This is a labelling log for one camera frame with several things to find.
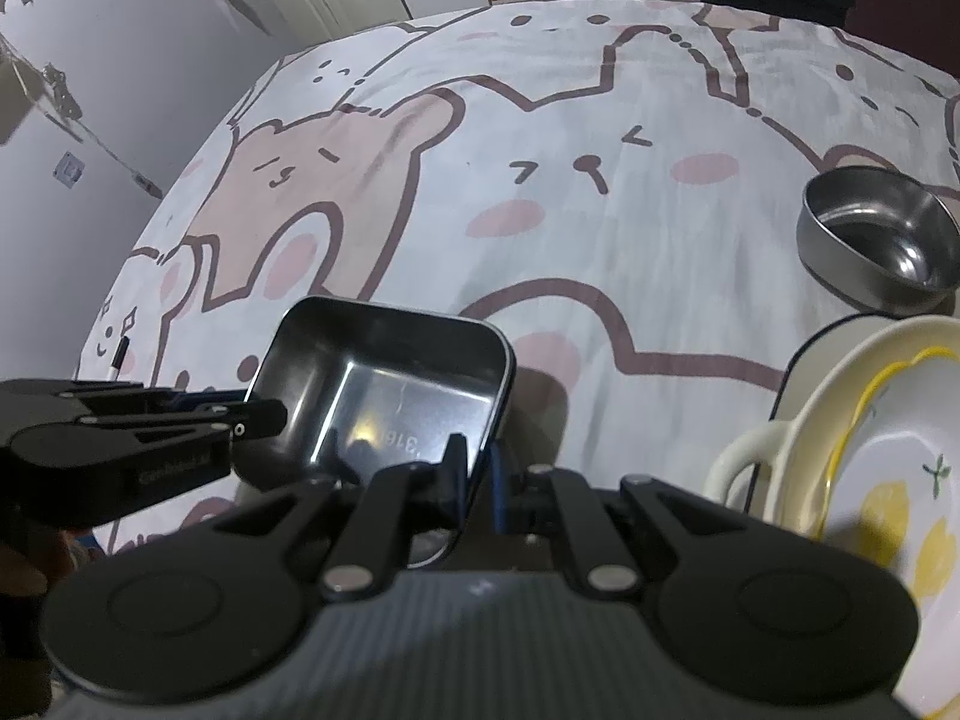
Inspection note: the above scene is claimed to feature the bear-print tablecloth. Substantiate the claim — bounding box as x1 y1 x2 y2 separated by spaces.
75 0 960 720

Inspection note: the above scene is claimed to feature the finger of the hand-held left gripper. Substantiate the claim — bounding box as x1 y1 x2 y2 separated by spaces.
15 399 289 466
0 379 250 428

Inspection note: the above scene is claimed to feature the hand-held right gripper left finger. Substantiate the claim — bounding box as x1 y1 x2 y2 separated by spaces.
199 433 475 602

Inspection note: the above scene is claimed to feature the white square leaf-print plate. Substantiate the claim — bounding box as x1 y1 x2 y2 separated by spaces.
766 311 908 425

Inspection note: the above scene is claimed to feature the hanging wall garland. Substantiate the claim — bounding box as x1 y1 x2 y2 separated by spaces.
0 37 162 200

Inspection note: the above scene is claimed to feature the cream two-handled bowl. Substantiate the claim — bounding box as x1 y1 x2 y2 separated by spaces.
705 315 960 541

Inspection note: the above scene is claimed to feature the round steel bowl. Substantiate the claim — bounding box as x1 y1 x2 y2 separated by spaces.
799 167 960 316

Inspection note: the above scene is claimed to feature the floral yellow-rimmed ceramic bowl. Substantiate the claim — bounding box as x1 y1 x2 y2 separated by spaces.
821 347 960 717

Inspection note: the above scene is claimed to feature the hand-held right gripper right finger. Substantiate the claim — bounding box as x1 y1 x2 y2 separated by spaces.
489 446 751 601

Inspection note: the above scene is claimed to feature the person's left hand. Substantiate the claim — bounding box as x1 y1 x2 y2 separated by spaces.
0 532 57 601

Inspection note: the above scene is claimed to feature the small steel rectangular container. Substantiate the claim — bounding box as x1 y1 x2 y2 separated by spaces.
232 296 518 571

